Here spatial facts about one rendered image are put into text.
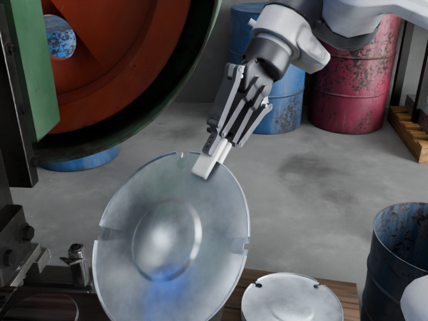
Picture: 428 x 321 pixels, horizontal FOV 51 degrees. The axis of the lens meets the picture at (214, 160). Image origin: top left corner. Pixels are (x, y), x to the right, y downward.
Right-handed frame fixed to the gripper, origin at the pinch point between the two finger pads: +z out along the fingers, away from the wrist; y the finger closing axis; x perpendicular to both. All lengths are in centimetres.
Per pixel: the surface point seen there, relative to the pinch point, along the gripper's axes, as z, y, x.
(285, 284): 14, -80, -15
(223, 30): -138, -198, -215
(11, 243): 25.7, 11.9, -16.1
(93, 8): -16.6, 9.4, -36.2
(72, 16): -13.5, 10.3, -39.7
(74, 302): 32.0, -4.1, -14.6
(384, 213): -24, -109, -6
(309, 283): 10, -84, -10
